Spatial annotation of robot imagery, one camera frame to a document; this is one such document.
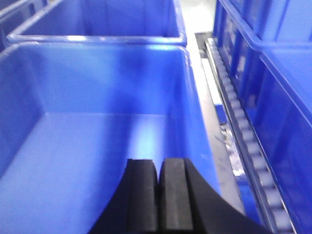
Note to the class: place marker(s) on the metal divider rail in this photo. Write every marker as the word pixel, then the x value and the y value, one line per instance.
pixel 208 95

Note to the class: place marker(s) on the blue bin behind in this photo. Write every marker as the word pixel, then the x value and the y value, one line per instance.
pixel 105 21

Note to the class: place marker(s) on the blue bin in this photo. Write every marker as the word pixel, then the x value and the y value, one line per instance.
pixel 71 115
pixel 105 21

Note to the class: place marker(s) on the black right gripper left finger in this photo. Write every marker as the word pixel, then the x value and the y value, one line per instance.
pixel 133 206

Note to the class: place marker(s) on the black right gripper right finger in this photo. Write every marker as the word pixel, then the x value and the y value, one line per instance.
pixel 189 205

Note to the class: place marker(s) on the right roller track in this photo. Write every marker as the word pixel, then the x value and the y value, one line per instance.
pixel 271 207

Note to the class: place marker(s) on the right side blue crate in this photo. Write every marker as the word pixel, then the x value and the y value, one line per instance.
pixel 266 47

